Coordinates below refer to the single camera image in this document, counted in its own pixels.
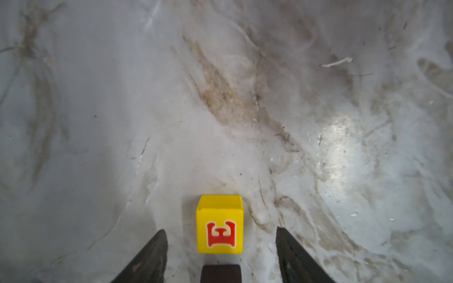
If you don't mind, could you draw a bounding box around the yellow letter E block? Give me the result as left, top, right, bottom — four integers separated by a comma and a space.
196, 195, 244, 254

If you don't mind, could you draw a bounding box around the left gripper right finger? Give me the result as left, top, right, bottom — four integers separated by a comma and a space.
276, 227, 335, 283

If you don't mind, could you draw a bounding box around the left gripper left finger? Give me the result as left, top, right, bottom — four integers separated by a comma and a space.
112, 229, 168, 283

